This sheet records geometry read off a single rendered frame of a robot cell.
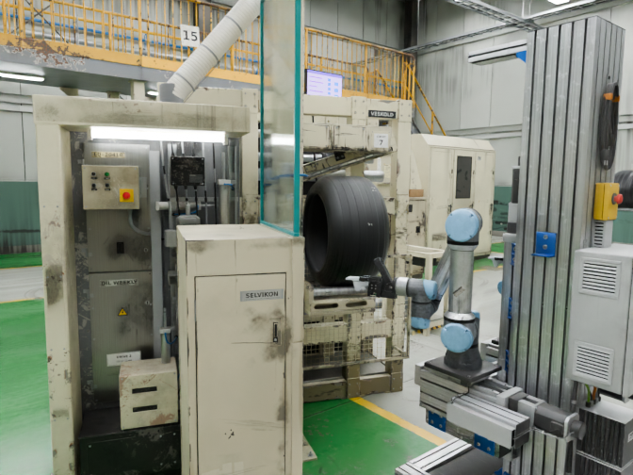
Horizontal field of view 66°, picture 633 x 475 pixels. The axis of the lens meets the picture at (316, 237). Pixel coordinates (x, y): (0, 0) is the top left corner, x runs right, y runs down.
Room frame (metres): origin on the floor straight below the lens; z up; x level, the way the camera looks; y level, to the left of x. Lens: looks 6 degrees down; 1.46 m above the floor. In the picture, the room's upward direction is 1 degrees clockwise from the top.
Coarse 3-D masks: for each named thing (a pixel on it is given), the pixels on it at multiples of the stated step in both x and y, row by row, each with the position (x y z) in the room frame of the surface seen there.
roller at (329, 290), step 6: (318, 288) 2.45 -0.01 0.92; (324, 288) 2.46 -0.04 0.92; (330, 288) 2.46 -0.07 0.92; (336, 288) 2.47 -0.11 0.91; (342, 288) 2.48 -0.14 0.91; (348, 288) 2.49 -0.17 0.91; (318, 294) 2.44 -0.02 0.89; (324, 294) 2.45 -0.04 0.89; (330, 294) 2.46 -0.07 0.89; (336, 294) 2.48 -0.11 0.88; (342, 294) 2.49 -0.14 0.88
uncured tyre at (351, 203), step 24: (312, 192) 2.65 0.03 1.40; (336, 192) 2.43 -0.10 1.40; (360, 192) 2.46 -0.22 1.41; (312, 216) 2.88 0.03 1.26; (336, 216) 2.37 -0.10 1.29; (360, 216) 2.38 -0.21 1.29; (384, 216) 2.43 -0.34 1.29; (312, 240) 2.88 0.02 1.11; (336, 240) 2.35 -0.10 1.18; (360, 240) 2.36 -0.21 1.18; (384, 240) 2.41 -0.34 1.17; (312, 264) 2.69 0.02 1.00; (336, 264) 2.38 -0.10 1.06; (360, 264) 2.39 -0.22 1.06
